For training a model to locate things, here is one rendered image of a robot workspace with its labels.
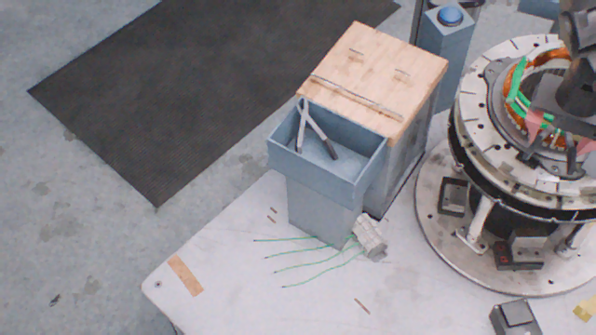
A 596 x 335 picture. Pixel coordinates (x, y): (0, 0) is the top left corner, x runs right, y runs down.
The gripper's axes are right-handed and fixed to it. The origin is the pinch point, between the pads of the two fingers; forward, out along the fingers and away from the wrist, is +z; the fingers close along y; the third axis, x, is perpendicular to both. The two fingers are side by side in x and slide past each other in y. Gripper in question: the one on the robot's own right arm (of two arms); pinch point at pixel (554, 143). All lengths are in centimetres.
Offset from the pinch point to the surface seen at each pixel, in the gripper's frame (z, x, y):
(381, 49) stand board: 10.1, 17.4, -31.1
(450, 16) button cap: 11.2, 32.2, -22.8
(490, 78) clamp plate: 6.3, 14.9, -11.6
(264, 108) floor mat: 113, 75, -85
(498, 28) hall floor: 109, 149, -19
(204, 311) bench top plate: 41, -28, -45
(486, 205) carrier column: 21.9, 2.0, -4.8
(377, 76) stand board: 10.4, 11.3, -29.4
